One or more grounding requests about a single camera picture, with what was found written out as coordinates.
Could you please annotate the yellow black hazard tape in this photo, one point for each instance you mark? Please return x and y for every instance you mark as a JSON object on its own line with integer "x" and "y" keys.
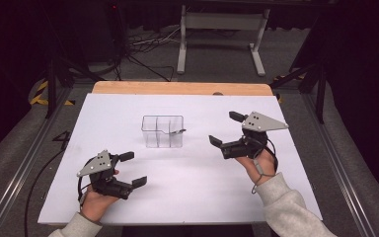
{"x": 41, "y": 87}

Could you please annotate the aluminium floor rail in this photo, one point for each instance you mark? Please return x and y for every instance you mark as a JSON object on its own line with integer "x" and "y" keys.
{"x": 16, "y": 177}
{"x": 339, "y": 164}

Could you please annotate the white table cover board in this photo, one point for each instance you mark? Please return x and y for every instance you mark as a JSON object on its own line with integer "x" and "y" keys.
{"x": 184, "y": 197}

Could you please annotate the person's left hand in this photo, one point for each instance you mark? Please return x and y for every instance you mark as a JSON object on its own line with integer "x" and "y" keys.
{"x": 95, "y": 205}

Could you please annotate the white metal desk frame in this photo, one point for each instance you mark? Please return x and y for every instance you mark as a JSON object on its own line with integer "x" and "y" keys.
{"x": 223, "y": 21}

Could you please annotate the clear plastic organizer box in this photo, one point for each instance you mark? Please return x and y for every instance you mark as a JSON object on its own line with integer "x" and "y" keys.
{"x": 162, "y": 131}

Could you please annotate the dark equipment with red light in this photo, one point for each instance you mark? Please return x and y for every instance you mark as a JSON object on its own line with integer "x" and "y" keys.
{"x": 115, "y": 29}

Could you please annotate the black metal stand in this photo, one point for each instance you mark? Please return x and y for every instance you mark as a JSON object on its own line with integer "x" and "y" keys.
{"x": 51, "y": 85}
{"x": 320, "y": 89}

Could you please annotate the person's right hand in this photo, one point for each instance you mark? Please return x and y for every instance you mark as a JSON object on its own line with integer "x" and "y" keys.
{"x": 260, "y": 168}

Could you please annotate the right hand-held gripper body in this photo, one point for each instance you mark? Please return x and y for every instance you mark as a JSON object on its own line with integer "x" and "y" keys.
{"x": 260, "y": 123}

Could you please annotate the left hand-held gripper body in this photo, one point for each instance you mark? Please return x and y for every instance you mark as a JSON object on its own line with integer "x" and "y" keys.
{"x": 98, "y": 164}

